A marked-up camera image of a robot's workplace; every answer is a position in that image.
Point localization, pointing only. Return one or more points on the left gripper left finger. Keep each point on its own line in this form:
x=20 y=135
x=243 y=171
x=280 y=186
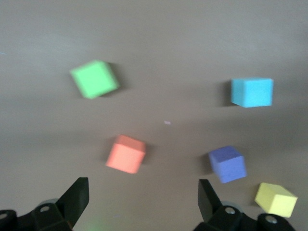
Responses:
x=60 y=216

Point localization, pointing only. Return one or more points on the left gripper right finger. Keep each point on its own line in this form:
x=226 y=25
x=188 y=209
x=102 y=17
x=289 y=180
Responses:
x=223 y=219

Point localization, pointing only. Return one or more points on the yellow foam cube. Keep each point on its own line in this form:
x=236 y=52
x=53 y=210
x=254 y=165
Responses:
x=276 y=199

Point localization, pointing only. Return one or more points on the orange foam cube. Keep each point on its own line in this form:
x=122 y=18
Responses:
x=125 y=156

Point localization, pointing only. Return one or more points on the light blue foam cube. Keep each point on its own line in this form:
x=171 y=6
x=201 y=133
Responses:
x=252 y=92

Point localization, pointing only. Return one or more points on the green foam cube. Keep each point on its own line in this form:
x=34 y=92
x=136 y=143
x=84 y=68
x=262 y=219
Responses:
x=93 y=79

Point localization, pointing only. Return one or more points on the purple foam cube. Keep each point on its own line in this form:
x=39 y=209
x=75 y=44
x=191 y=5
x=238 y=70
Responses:
x=228 y=166

